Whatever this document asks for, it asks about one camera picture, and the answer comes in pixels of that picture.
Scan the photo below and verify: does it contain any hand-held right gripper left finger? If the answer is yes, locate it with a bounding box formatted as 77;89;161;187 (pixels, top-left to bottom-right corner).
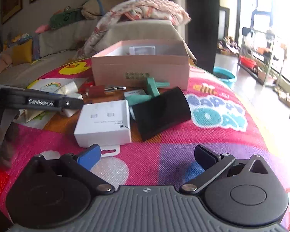
29;144;113;194

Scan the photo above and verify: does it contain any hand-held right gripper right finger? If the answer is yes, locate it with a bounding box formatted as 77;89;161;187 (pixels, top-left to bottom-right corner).
179;144;272;194

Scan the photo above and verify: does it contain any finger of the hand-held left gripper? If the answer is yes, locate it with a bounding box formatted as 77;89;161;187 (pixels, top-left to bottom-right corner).
0;88;84;112

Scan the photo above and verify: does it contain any cream tube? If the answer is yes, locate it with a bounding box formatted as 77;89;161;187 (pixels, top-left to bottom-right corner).
62;108;78;117
54;81;78;94

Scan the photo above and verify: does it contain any green T-shaped tool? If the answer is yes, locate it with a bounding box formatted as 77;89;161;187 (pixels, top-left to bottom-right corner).
124;77;170;106

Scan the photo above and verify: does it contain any pink cardboard box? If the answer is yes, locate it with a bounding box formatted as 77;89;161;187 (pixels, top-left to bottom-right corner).
91;39;197;90

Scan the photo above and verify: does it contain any rainbow print card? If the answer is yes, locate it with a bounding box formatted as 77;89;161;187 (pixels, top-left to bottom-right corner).
26;79;68;94

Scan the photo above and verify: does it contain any white hang tag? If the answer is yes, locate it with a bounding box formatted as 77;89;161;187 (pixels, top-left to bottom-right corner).
100;145;121;157

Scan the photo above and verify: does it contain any white cardboard box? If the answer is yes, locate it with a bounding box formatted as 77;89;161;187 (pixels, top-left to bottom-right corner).
73;99;132;148

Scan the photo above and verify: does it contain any colourful cartoon play mat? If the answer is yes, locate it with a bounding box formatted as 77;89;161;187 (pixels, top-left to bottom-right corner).
0;57;290;232

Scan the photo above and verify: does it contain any red plastic piece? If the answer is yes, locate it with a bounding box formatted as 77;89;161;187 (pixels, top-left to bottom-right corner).
78;81;105;98

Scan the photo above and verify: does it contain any pink soft toy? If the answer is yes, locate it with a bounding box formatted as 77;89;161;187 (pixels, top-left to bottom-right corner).
35;24;50;33

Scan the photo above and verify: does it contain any black curved plastic piece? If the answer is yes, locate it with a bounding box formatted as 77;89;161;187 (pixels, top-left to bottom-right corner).
131;86;192;142

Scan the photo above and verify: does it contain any small white labelled packet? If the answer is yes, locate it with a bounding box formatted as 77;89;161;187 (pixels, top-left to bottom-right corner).
124;89;146;100

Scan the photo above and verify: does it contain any blue basin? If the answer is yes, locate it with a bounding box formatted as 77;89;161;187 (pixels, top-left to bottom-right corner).
212;66;237;88

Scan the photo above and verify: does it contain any green cloth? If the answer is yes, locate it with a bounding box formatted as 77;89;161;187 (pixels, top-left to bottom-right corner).
49;7;88;30

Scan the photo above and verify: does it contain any brown floor clutter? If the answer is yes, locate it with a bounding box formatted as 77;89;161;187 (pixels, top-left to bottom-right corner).
274;86;290;107

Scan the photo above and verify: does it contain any red basin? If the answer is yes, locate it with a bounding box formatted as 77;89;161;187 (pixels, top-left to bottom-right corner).
239;55;257;69

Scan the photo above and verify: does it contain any clear plastic box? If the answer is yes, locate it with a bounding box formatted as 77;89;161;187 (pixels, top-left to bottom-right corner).
129;45;156;55

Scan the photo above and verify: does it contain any metal shelf rack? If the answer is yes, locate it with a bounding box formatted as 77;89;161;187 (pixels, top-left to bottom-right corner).
238;27;285;88

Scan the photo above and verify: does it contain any beige bed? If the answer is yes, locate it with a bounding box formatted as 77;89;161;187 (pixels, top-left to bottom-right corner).
0;0;185;85

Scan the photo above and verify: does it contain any floral pink blanket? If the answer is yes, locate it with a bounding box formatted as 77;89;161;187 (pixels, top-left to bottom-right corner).
76;0;192;59

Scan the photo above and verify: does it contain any beige pillow with blue strap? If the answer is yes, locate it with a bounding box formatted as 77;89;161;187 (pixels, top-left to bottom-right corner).
82;0;126;20

